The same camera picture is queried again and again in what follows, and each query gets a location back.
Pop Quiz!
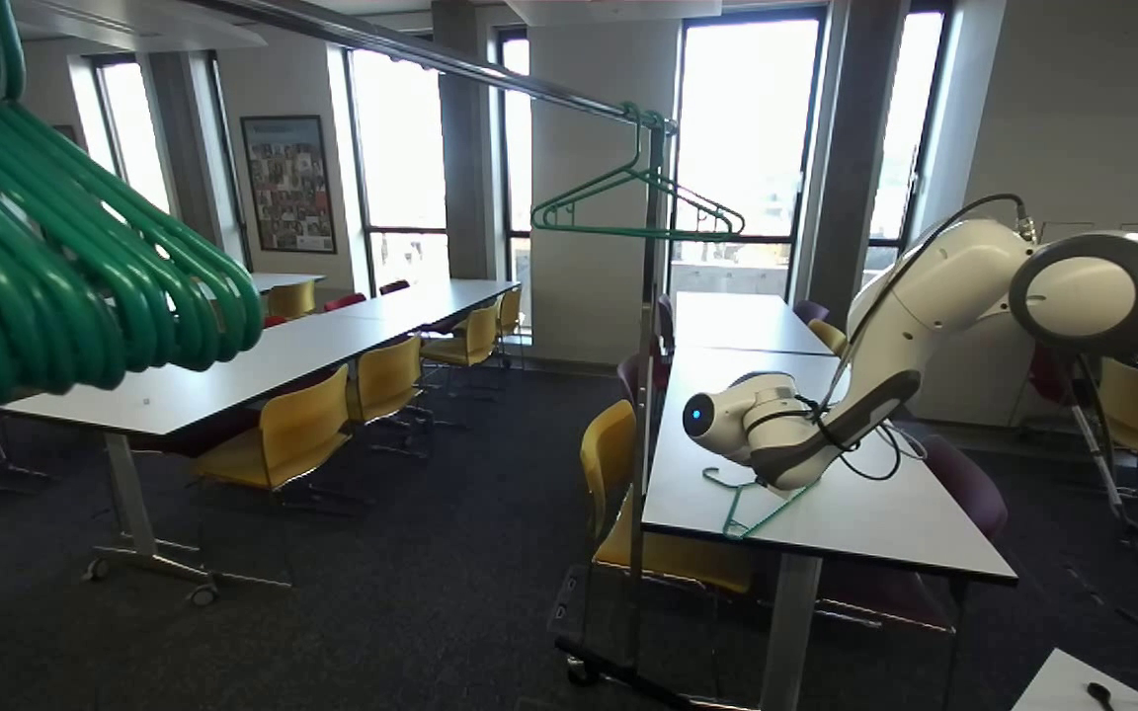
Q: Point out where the white robot base platform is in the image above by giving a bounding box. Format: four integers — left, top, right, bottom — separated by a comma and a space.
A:
1009, 644, 1138, 711

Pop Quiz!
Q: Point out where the bunch of green hangers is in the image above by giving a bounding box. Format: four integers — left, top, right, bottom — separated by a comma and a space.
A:
0, 0, 268, 421

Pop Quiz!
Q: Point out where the maroon chair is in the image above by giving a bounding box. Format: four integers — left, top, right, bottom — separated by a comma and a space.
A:
613, 342, 673, 413
918, 431, 1017, 544

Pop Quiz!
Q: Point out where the yellow chair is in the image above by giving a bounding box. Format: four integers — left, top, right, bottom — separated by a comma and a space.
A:
262, 280, 326, 329
415, 296, 505, 373
808, 316, 854, 354
577, 395, 758, 599
189, 362, 357, 503
1096, 354, 1138, 463
347, 336, 427, 431
495, 284, 531, 342

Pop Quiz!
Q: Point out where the metal clothes rack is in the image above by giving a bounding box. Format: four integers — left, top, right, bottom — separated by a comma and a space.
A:
186, 0, 731, 704

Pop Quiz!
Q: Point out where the long white table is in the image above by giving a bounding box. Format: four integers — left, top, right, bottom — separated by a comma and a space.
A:
248, 270, 332, 299
0, 271, 523, 607

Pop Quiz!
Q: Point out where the large framed wall picture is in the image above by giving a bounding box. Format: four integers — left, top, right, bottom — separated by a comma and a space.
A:
236, 111, 341, 261

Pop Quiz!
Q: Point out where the looping wrist cable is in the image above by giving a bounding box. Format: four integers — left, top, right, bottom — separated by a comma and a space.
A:
833, 413, 913, 484

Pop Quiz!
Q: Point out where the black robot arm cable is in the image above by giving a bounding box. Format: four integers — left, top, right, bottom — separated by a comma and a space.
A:
827, 188, 1138, 569

